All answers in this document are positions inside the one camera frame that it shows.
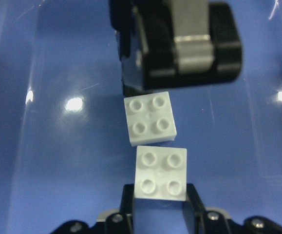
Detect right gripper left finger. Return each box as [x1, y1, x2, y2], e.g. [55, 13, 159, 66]
[95, 184, 134, 234]

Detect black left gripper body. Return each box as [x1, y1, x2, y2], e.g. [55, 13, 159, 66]
[109, 0, 242, 90]

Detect white block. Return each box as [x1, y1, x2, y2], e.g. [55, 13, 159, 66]
[134, 146, 187, 201]
[124, 92, 177, 146]

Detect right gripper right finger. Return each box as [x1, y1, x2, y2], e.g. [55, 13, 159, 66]
[182, 183, 231, 234]

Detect blue plastic tray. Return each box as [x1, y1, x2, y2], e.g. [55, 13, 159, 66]
[0, 0, 282, 234]

